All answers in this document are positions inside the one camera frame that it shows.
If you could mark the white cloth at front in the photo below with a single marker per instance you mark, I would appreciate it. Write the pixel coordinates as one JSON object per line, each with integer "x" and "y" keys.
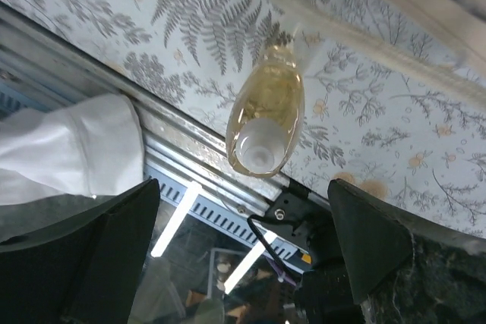
{"x": 57, "y": 164}

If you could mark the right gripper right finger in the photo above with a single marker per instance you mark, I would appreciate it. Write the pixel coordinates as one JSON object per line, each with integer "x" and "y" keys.
{"x": 373, "y": 246}

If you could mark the clear amber liquid bottle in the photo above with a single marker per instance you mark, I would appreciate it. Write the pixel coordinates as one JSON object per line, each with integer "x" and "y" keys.
{"x": 267, "y": 116}

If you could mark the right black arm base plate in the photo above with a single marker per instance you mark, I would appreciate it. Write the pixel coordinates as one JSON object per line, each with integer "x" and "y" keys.
{"x": 304, "y": 219}

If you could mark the floral grey table mat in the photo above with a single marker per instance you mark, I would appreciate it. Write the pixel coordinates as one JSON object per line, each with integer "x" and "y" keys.
{"x": 364, "y": 123}

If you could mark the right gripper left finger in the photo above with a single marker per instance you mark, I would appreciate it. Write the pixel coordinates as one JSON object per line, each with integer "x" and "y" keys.
{"x": 84, "y": 269}

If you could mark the aluminium front rail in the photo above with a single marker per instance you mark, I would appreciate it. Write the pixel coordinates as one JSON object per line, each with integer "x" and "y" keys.
{"x": 42, "y": 71}

